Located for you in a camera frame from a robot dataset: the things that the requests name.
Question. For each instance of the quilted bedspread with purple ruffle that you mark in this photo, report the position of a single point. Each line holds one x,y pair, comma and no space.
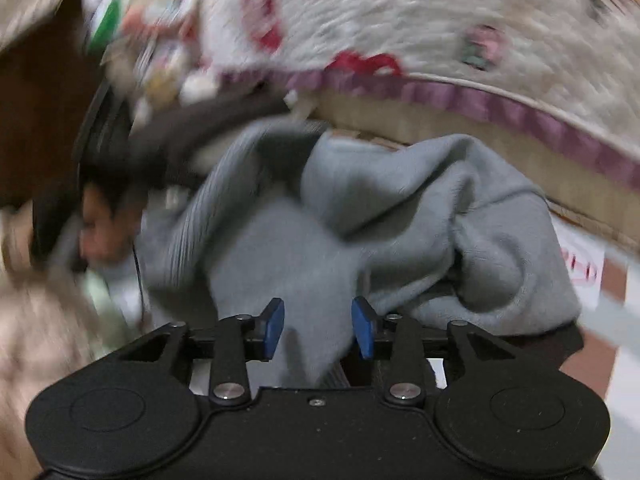
375,10

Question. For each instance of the colourful printed cloth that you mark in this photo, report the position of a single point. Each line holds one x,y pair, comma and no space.
150,45

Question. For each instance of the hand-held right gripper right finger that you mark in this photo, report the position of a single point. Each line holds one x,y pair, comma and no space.
363,327

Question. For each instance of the beige bed base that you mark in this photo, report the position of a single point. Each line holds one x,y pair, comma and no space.
500,140

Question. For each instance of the brown wooden board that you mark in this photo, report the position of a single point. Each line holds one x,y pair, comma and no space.
40,120

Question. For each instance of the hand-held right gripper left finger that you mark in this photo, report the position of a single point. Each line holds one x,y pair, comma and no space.
272,327

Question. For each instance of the checked floor mat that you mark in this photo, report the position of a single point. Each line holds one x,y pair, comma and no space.
620,375

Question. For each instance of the person's left hand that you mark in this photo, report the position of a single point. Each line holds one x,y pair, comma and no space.
102,232

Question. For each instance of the grey fleece garment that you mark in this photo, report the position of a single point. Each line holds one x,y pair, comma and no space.
310,260

